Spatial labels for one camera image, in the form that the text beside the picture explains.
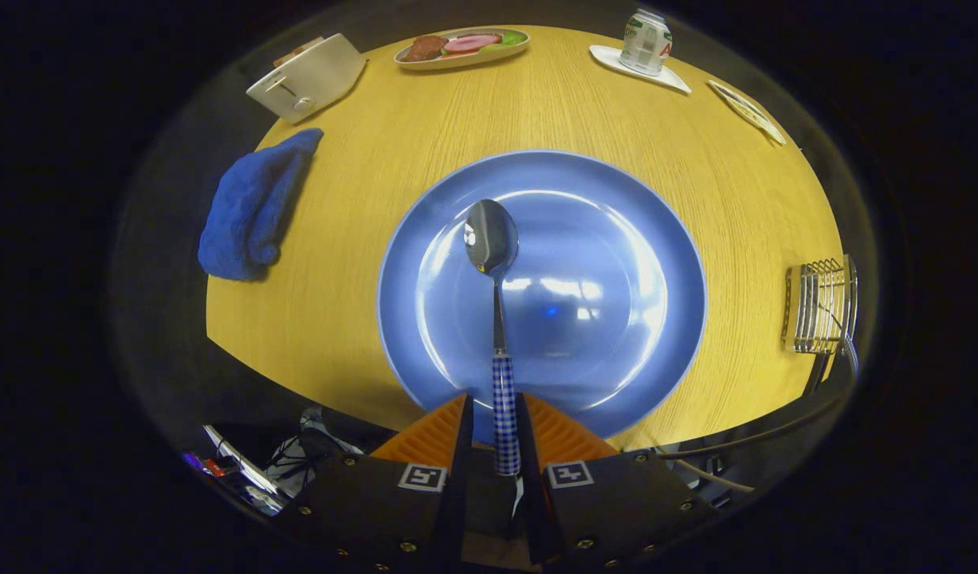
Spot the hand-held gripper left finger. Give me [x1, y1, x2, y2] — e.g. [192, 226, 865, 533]
[277, 393, 475, 571]

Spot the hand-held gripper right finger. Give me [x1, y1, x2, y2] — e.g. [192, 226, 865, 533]
[514, 391, 717, 571]

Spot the spoon with blue checked handle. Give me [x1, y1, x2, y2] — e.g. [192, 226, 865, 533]
[465, 199, 522, 477]

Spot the colourful screen device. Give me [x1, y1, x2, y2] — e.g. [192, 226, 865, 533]
[182, 425, 286, 515]

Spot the blue round plate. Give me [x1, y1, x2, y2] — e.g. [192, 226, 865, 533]
[376, 150, 708, 443]

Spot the blue folded cloth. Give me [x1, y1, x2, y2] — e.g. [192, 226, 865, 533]
[198, 128, 324, 281]

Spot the oval grey food plate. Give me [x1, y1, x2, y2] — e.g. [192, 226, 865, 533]
[394, 27, 531, 71]

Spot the white toaster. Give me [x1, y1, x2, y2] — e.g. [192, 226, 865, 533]
[246, 33, 367, 124]

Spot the white coaster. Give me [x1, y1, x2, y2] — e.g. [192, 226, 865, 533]
[590, 45, 693, 95]

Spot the white divided snack tray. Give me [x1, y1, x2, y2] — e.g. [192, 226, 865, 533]
[708, 80, 787, 147]

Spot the brown meat piece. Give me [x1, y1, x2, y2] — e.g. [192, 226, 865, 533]
[401, 35, 450, 63]

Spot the pink ham slice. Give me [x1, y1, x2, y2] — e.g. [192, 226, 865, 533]
[443, 33, 503, 55]

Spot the white and green can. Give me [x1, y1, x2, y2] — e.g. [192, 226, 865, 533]
[619, 8, 673, 77]

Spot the brown toast slice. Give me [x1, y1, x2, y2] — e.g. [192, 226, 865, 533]
[273, 37, 324, 68]

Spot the bundle of black cables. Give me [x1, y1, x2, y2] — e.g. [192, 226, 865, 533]
[267, 407, 363, 489]

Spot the thin grey cable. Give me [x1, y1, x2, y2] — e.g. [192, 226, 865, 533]
[680, 461, 754, 493]

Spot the thick black cable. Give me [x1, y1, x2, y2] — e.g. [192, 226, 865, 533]
[656, 375, 856, 461]

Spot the metal wire cutlery basket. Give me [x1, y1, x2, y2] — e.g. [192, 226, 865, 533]
[782, 255, 859, 356]

